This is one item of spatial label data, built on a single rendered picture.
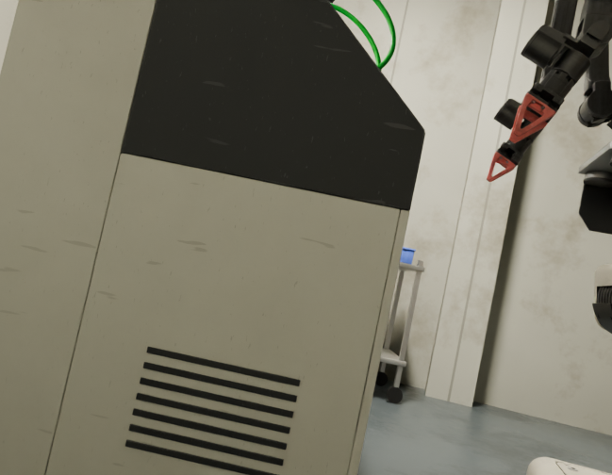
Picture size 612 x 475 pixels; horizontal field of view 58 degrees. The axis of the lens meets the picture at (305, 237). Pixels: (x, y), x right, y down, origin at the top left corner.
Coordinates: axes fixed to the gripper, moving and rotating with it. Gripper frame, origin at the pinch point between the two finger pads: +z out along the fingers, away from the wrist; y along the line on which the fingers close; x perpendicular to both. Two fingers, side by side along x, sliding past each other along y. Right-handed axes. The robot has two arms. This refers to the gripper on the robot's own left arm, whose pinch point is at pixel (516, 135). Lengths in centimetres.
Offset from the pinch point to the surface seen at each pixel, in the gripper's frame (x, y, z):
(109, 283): -42, 19, 73
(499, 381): 82, -287, 51
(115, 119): -62, 20, 48
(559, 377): 110, -287, 23
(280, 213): -25, 14, 42
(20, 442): -36, 20, 107
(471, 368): 59, -263, 54
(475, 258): 18, -263, -4
